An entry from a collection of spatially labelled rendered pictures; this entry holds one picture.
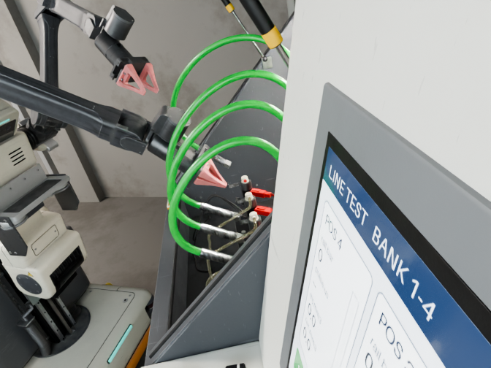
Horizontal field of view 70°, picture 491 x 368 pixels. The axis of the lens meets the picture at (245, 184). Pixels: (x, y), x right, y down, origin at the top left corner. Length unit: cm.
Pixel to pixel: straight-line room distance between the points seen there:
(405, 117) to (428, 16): 4
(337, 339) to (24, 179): 125
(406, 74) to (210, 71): 235
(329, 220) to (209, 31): 224
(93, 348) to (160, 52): 184
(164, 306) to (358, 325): 63
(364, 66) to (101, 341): 170
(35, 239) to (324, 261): 127
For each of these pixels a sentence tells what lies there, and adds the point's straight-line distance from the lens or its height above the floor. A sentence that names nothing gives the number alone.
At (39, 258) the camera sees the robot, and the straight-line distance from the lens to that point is 149.
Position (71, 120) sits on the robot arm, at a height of 134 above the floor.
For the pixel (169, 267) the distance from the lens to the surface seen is 92.
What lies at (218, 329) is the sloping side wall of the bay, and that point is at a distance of 65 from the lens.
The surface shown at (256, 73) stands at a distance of 69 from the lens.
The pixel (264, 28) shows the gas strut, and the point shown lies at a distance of 44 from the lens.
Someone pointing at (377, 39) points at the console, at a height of 148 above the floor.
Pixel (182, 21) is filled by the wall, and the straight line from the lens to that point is 252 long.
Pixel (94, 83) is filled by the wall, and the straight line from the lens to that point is 303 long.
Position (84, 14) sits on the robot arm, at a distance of 119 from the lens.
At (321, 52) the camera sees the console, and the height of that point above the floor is 146.
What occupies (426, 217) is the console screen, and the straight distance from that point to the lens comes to 17.
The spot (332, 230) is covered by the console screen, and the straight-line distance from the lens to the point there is 27.
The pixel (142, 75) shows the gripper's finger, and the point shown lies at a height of 135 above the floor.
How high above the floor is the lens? 153
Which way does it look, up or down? 30 degrees down
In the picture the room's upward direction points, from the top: 12 degrees counter-clockwise
